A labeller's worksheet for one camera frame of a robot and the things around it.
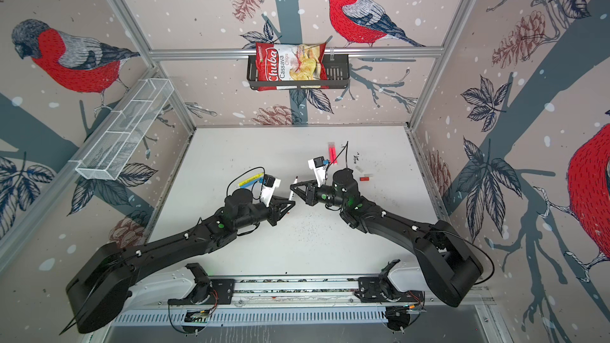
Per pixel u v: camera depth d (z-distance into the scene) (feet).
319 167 2.33
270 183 2.25
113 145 2.42
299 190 2.48
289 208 2.49
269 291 2.47
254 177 3.31
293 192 2.46
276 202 2.30
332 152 3.61
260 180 2.25
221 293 2.41
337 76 3.11
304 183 2.42
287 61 2.87
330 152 3.61
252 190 2.11
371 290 2.42
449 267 1.37
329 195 2.25
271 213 2.35
